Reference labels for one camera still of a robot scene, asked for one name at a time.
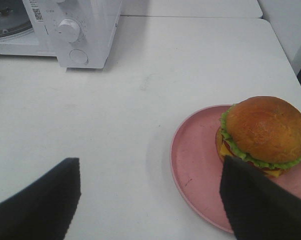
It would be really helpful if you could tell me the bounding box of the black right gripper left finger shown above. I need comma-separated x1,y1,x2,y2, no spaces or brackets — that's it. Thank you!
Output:
0,157,81,240

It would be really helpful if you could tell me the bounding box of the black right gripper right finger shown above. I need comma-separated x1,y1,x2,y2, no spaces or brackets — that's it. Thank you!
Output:
219,155,301,240

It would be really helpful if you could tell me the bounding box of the pink round plate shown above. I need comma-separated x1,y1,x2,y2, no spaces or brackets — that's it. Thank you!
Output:
170,105,301,234

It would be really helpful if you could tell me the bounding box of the toy hamburger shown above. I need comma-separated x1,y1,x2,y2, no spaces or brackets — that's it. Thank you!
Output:
215,96,301,178

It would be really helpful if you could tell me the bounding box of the white timer knob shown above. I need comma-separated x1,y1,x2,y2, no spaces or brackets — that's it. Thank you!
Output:
57,18,81,43

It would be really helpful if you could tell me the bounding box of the white microwave oven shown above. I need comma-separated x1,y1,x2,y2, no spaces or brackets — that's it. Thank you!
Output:
0,0,122,69

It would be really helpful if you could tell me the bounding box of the glass microwave turntable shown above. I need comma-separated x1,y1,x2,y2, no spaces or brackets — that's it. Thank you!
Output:
0,0,33,38

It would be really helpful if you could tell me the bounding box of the white warning label sticker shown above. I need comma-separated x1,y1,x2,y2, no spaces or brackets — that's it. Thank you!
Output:
28,0,44,22

